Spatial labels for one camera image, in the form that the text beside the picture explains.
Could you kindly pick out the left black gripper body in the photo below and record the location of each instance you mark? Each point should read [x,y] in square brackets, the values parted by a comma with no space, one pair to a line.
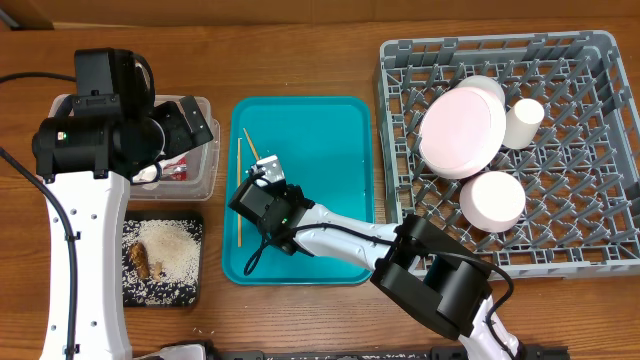
[177,137]

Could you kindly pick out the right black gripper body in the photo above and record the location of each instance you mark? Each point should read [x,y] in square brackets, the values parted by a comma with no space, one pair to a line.
[292,187]

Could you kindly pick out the red snack wrapper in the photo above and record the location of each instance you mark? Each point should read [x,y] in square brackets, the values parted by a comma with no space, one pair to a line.
[175,169]

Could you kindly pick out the white napkin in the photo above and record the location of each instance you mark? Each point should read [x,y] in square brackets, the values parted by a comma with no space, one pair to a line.
[150,174]

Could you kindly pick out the white rice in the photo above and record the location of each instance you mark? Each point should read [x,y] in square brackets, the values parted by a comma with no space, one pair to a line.
[172,250]

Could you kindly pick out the brown food scrap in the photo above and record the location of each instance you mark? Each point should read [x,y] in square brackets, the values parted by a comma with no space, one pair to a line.
[139,258]

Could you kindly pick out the large white plate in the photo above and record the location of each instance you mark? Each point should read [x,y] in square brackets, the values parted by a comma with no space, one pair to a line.
[461,132]

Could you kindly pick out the small white dish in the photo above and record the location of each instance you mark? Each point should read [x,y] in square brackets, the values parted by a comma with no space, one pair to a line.
[492,202]

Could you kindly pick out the pale green bowl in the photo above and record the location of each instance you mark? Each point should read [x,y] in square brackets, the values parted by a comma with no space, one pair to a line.
[484,83]

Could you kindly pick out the white cup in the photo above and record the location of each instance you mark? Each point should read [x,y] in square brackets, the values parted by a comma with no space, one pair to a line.
[522,123]

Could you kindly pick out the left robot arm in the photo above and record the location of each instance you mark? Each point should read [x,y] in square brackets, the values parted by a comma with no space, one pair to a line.
[96,210]

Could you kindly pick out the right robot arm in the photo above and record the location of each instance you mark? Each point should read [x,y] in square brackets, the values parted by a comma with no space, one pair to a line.
[431,276]

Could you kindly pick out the clear plastic bin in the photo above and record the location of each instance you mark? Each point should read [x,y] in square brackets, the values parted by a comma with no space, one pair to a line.
[112,144]

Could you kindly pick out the teal plastic tray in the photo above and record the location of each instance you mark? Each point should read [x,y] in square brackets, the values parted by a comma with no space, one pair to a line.
[324,144]

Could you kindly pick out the black plastic tray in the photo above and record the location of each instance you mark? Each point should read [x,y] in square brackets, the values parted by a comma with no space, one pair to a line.
[165,295]

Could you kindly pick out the grey dish rack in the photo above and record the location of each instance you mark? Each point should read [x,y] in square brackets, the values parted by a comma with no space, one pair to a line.
[580,173]

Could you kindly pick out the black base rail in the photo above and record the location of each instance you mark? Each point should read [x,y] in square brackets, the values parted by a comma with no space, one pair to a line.
[205,349]

